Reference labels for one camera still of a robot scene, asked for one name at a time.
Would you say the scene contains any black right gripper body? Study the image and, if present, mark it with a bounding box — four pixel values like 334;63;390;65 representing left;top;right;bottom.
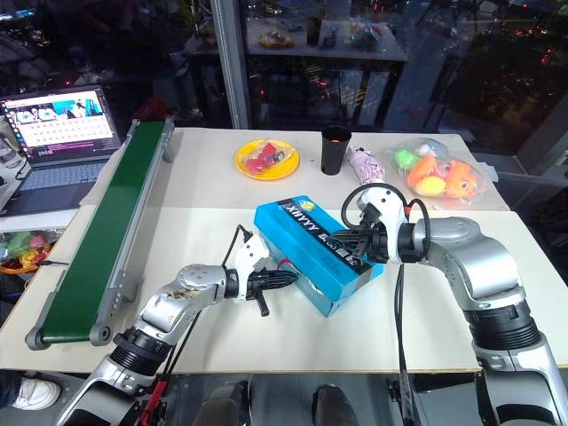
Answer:
361;207;391;264

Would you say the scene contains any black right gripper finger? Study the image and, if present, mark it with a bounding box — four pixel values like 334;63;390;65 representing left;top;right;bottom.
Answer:
331;226;372;245
327;241;371;259

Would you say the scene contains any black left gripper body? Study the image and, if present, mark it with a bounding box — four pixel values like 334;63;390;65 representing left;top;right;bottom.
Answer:
246;271;273;319

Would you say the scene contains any blue cardboard box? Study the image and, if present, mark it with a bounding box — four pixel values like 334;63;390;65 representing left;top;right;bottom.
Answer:
253;193;385;319

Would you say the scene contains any green conveyor belt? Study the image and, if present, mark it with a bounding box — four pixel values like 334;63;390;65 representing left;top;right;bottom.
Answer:
24;118;176;352

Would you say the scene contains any pink folded umbrella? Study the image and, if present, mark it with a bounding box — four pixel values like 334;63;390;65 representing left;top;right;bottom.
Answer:
345;146;387;186

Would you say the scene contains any yellow lemon toy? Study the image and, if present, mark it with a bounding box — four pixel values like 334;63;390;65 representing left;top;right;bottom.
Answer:
414;176;447;197

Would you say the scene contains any black plastic cup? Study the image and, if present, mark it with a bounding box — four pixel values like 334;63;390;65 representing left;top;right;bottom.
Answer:
319;125;353;176

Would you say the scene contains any orange carrot toy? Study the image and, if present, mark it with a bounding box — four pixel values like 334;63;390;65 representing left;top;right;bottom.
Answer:
406;155;438;187

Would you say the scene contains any green plush toy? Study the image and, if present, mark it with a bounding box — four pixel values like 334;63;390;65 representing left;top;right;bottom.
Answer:
393;148;419;170

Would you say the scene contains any yellow round plate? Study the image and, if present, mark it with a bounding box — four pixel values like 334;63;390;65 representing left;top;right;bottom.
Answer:
233;138;302;182

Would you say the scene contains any orange fish plush toy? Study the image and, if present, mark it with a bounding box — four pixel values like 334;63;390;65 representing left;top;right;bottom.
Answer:
443;160;480;200

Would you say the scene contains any white plush toy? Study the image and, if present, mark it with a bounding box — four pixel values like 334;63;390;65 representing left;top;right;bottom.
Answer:
416;140;446;158

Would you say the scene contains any clear bag of red items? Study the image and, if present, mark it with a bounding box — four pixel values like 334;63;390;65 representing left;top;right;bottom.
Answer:
242;139;290;172

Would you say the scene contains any clear plastic toy bag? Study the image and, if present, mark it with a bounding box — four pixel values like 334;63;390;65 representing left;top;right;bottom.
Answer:
384;137;494;210

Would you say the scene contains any grey window pillar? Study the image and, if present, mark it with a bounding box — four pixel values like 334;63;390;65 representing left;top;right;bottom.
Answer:
209;0;252;130

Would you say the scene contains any bag of colourful toys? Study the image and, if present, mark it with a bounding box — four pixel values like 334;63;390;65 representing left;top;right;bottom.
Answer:
0;227;59;266

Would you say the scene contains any grey open laptop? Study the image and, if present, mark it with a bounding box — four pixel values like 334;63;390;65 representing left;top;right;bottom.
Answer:
0;84;123;218

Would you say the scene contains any white sneaker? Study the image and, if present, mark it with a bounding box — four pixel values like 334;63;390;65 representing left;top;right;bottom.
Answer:
7;377;62;411

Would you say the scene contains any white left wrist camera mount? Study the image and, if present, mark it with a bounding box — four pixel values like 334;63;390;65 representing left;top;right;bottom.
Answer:
232;233;271;299

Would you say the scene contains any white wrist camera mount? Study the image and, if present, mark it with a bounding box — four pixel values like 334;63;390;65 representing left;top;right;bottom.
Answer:
357;186;409;264
232;233;271;299

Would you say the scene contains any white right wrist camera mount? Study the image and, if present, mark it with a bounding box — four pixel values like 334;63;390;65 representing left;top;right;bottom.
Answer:
357;186;409;264

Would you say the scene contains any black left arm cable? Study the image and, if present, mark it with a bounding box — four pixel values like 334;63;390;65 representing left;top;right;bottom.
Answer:
163;224;250;379

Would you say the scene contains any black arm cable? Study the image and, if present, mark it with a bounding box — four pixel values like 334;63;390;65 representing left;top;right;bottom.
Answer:
340;182;431;426
163;224;250;379

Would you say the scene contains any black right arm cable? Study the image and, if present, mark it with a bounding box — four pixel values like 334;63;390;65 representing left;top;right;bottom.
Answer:
340;182;431;426

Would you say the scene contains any orange cable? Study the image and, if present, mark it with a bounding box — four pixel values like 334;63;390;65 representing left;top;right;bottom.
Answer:
0;260;40;275

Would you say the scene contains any black laptop cable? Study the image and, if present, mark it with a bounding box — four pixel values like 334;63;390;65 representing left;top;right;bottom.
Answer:
14;147;33;182

